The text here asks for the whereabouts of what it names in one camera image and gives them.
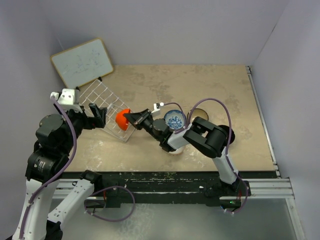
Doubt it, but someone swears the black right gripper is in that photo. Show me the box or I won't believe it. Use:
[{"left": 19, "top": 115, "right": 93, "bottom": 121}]
[{"left": 124, "top": 108, "right": 162, "bottom": 142}]

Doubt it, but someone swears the orange plastic bowl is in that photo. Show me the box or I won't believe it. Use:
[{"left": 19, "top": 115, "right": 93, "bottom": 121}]
[{"left": 115, "top": 108, "right": 131, "bottom": 131}]

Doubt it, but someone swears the white wire dish rack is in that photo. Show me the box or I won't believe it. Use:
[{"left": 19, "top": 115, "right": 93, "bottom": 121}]
[{"left": 77, "top": 77, "right": 136, "bottom": 143}]

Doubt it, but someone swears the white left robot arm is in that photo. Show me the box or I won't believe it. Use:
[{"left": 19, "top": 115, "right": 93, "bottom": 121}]
[{"left": 9, "top": 102, "right": 108, "bottom": 240}]

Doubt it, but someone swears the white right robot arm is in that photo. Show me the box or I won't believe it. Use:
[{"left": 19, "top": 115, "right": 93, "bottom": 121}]
[{"left": 123, "top": 109, "right": 249, "bottom": 197}]

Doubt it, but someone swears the blue patterned ceramic bowl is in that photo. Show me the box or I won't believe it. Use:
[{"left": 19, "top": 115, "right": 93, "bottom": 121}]
[{"left": 164, "top": 109, "right": 185, "bottom": 131}]

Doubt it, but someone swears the white ceramic bowl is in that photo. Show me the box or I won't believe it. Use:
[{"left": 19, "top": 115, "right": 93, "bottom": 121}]
[{"left": 168, "top": 146, "right": 185, "bottom": 156}]

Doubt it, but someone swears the beige brown ceramic bowl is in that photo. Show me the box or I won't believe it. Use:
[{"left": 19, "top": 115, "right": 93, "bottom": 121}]
[{"left": 187, "top": 108, "right": 209, "bottom": 122}]

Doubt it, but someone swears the black glossy bowl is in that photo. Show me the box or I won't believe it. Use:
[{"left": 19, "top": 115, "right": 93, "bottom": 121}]
[{"left": 219, "top": 124, "right": 236, "bottom": 145}]

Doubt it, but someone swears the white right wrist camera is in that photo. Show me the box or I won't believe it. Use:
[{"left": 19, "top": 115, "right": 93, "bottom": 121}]
[{"left": 151, "top": 102, "right": 165, "bottom": 117}]

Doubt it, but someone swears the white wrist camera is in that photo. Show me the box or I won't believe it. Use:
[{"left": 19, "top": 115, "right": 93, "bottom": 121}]
[
  {"left": 50, "top": 88, "right": 83, "bottom": 113},
  {"left": 151, "top": 102, "right": 165, "bottom": 117}
]

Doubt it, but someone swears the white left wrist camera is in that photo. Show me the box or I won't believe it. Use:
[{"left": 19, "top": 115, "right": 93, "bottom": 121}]
[{"left": 50, "top": 88, "right": 83, "bottom": 113}]

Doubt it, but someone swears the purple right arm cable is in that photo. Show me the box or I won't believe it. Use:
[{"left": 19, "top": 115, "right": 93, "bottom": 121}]
[{"left": 162, "top": 97, "right": 250, "bottom": 216}]

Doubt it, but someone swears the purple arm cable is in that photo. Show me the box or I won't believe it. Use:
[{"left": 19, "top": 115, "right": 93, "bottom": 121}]
[
  {"left": 162, "top": 97, "right": 250, "bottom": 216},
  {"left": 17, "top": 97, "right": 78, "bottom": 240}
]

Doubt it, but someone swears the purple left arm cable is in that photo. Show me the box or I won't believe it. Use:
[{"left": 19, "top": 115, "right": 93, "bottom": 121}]
[{"left": 17, "top": 97, "right": 78, "bottom": 240}]

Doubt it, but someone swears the small whiteboard yellow frame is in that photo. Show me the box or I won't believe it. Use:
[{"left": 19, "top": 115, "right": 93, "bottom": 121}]
[{"left": 50, "top": 38, "right": 114, "bottom": 89}]

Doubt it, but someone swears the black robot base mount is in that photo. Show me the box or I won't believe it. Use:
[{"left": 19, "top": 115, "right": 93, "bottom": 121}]
[{"left": 59, "top": 169, "right": 251, "bottom": 210}]

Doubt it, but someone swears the aluminium frame rail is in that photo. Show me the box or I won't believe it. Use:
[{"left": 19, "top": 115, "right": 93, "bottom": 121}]
[{"left": 55, "top": 64, "right": 305, "bottom": 240}]

